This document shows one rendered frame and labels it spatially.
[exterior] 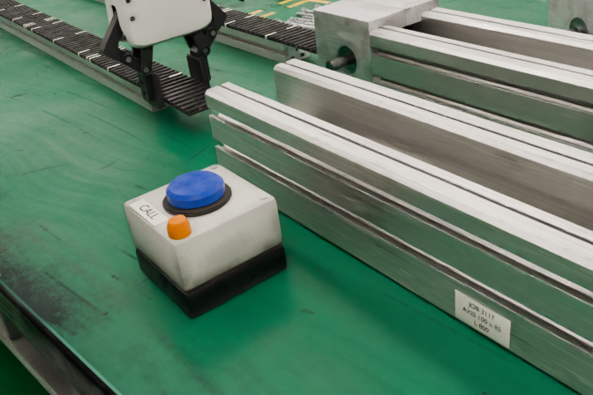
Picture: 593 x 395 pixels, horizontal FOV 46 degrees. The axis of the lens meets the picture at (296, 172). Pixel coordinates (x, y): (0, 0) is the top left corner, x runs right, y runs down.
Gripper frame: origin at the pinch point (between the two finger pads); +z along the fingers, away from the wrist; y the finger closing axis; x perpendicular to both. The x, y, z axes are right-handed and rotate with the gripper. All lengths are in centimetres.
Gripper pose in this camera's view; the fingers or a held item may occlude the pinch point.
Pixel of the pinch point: (176, 82)
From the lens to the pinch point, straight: 77.8
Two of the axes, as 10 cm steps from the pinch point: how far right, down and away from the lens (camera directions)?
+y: -7.9, 3.7, -4.9
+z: 1.2, 8.8, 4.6
